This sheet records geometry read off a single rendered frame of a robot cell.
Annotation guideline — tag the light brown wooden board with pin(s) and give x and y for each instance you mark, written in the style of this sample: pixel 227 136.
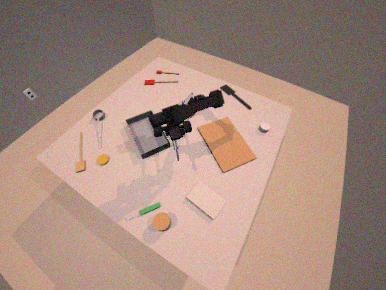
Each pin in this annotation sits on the light brown wooden board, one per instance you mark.
pixel 226 144

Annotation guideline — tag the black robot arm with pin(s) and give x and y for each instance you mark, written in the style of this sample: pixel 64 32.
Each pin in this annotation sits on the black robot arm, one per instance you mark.
pixel 176 114

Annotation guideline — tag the grey roasting tin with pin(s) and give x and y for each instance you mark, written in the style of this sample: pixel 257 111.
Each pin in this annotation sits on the grey roasting tin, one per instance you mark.
pixel 147 144

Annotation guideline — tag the grey cylinder with orange lid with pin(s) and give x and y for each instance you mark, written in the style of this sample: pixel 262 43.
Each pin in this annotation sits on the grey cylinder with orange lid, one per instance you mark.
pixel 162 221

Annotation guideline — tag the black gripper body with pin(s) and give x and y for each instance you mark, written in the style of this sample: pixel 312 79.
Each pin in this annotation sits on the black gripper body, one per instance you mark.
pixel 186 126

